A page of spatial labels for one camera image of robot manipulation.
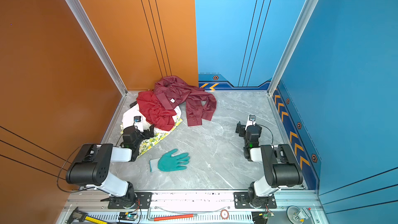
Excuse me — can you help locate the white cloth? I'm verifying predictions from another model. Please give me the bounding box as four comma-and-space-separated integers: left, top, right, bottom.
121, 104, 182, 134

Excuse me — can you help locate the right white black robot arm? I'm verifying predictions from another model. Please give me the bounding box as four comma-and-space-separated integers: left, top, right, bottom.
235, 121, 304, 208

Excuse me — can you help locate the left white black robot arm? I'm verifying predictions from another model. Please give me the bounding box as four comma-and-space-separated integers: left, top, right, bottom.
65, 125, 154, 209

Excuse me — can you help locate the lemon print cloth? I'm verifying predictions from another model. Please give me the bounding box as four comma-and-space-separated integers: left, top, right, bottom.
120, 126, 171, 160

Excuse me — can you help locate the red cloth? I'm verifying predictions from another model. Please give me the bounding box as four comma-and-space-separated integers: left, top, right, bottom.
136, 91, 176, 131

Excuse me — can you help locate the green work glove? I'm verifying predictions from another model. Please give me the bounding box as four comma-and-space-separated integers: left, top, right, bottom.
149, 149, 190, 172

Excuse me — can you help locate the maroon shirt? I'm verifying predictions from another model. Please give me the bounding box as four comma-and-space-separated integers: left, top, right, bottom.
154, 76, 217, 127

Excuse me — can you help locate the left green circuit board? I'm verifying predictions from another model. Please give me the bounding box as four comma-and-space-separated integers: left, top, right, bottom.
118, 212, 139, 223

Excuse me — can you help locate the round red white sticker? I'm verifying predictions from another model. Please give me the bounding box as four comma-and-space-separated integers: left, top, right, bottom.
220, 209, 230, 220

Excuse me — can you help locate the right small circuit board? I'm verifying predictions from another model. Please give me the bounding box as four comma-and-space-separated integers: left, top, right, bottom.
261, 212, 274, 219

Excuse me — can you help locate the yellow tape measure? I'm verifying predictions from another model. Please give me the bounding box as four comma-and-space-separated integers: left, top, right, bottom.
85, 216, 108, 224

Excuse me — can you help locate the round metal disc part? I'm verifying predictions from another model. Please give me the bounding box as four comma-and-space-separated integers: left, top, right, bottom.
287, 206, 312, 224

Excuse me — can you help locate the digital caliper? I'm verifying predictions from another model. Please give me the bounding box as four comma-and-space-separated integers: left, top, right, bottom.
65, 207, 88, 224

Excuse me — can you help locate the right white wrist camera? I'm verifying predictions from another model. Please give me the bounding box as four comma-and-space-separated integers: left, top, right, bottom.
245, 115, 256, 129

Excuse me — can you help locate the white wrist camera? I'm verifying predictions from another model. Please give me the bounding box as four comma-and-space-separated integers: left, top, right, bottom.
245, 115, 256, 129
133, 116, 144, 132

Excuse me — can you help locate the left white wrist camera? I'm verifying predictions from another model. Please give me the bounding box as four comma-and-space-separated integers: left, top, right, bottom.
133, 116, 144, 132

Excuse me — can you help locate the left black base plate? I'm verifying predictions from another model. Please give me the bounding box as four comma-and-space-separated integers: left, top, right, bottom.
107, 192, 152, 210

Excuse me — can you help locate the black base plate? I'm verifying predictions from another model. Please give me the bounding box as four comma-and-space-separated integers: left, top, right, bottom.
233, 191, 277, 209
107, 192, 152, 210

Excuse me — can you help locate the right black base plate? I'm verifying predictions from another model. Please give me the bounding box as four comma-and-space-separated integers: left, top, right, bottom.
233, 191, 277, 209

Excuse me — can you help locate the red handled allen key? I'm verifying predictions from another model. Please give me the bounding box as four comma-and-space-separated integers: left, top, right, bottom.
147, 209, 197, 222

